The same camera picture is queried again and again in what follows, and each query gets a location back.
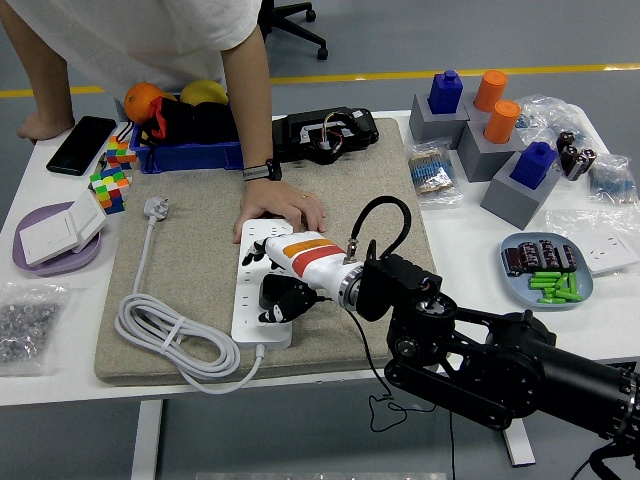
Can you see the white wall switch panel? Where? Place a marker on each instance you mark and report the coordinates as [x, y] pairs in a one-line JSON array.
[[89, 220], [47, 240]]

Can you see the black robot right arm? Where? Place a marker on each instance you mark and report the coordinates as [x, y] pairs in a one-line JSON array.
[[500, 370]]

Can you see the grey-brown mat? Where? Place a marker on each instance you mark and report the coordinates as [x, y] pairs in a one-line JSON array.
[[200, 200]]

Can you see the black smartphone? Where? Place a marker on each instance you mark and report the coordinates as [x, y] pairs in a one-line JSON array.
[[80, 145]]

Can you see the grey block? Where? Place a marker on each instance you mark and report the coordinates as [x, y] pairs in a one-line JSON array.
[[472, 116], [430, 127], [480, 160], [505, 200]]

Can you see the black office chair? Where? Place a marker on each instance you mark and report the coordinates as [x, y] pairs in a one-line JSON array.
[[270, 15]]

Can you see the clear bag of metal nuts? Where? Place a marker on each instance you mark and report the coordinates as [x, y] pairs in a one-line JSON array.
[[25, 325]]

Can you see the blue square peg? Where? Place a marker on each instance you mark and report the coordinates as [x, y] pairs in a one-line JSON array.
[[445, 95], [532, 167]]

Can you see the black plug adapter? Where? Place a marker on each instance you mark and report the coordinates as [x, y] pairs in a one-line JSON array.
[[272, 285]]

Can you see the clear plastic bag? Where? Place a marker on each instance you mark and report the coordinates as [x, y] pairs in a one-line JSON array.
[[565, 222]]

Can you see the dark brown capacitor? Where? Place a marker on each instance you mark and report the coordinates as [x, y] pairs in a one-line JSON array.
[[530, 256], [512, 262], [568, 257], [548, 254]]

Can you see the person's left hand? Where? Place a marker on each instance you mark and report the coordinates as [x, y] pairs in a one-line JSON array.
[[275, 200]]

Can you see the yellow lemon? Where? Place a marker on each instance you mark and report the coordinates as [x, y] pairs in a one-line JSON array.
[[200, 94]]

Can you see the black wristwatch grey band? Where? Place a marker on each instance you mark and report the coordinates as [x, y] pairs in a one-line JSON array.
[[262, 171]]

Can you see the colourful puzzle cube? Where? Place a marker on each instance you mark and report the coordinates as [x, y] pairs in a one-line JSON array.
[[120, 152], [110, 190]]

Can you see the black pouch red trim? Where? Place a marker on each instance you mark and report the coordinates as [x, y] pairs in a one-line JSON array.
[[200, 125]]

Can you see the green cylinder piece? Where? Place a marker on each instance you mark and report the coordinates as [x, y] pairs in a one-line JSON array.
[[542, 284], [545, 276], [552, 300], [572, 296], [573, 284]]

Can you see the person's left forearm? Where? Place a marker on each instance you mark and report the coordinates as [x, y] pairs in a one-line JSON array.
[[252, 100]]

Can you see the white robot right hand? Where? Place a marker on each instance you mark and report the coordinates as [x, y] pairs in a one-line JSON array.
[[315, 260]]

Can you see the crumpled clear plastic bags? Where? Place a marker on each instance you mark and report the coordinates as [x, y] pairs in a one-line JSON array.
[[545, 112]]

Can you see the white table leg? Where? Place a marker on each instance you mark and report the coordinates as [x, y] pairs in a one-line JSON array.
[[520, 452], [146, 440]]

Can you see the white power strip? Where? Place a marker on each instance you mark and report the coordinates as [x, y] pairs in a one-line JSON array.
[[245, 320]]

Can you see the black capacitor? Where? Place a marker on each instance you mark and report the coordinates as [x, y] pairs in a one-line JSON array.
[[567, 140], [570, 159], [582, 165]]

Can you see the person's right forearm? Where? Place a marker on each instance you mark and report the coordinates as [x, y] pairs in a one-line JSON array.
[[42, 75]]

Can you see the purple plate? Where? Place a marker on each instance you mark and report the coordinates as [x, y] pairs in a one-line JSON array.
[[75, 260]]

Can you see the white wall socket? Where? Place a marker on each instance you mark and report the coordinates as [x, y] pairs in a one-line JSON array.
[[610, 252]]

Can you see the person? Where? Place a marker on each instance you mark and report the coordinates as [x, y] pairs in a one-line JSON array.
[[150, 35]]

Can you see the orange fruit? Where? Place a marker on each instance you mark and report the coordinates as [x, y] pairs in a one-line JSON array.
[[140, 100]]

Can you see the person's right hand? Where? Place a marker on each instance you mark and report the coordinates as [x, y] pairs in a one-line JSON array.
[[47, 127]]

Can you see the orange cylinder peg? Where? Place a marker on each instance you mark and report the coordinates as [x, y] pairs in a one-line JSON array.
[[490, 90], [502, 122]]

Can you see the clear bag of blue resistors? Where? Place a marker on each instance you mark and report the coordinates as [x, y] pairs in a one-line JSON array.
[[612, 182]]

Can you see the blue plastic bin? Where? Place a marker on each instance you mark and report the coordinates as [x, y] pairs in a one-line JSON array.
[[190, 155]]

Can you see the blue-grey plate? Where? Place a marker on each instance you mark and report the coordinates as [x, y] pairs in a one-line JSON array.
[[520, 290]]

